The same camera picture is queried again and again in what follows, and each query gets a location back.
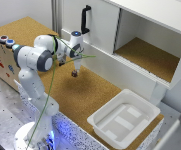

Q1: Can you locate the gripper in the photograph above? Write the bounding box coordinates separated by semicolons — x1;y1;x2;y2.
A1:
71;55;83;72

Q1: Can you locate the purple block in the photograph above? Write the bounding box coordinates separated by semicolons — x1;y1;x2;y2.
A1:
71;70;80;78

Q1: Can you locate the white sliding door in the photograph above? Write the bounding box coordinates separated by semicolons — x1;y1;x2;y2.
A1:
61;0;121;56

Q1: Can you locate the wooden drawer box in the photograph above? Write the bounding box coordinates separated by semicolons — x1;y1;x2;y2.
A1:
0;16;60;93

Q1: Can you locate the blue button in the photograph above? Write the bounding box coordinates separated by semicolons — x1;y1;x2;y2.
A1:
5;38;16;48

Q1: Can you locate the white plastic box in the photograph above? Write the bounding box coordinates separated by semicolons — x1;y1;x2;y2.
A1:
86;88;162;150

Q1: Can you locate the red button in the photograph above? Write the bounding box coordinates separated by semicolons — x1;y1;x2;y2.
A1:
0;34;9;44

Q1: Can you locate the white cabinet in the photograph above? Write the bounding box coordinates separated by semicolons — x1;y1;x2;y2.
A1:
60;0;181;106

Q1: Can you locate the green cable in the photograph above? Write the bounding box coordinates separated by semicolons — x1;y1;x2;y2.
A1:
24;34;97;150

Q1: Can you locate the black door handle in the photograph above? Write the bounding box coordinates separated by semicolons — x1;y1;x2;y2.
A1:
80;4;92;36

